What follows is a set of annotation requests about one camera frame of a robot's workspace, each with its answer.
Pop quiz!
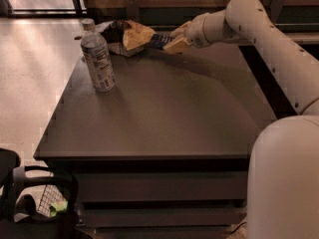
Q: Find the wire mesh basket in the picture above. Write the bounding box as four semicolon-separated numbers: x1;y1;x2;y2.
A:
37;184;64;217

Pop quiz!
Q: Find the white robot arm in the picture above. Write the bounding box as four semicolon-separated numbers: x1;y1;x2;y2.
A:
164;0;319;239

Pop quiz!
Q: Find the crumpled brown chip bag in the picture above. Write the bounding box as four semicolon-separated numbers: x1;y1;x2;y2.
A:
96;20;156;57

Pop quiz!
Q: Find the black office chair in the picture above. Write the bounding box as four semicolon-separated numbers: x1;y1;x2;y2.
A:
0;148;93;239

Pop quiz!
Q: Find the grey metal wall bracket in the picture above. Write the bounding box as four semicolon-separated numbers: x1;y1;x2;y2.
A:
268;0;285;23
125;0;140;22

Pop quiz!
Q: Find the dark grey drawer cabinet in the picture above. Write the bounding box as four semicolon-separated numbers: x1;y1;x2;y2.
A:
36;45;274;239

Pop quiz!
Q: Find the dark blue rxbar wrapper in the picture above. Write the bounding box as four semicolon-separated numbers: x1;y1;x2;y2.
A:
146;34;172;50

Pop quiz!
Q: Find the clear plastic water bottle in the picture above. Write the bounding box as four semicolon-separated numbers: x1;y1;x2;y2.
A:
81;19;115;92

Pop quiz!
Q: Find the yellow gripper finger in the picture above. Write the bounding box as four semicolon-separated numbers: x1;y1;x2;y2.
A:
163;35;191;54
169;21;190;38

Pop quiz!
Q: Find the green crumpled wrapper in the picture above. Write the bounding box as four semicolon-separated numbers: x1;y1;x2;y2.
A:
49;200;68;217

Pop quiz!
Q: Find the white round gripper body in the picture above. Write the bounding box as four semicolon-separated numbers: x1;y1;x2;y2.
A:
185;13;213;48

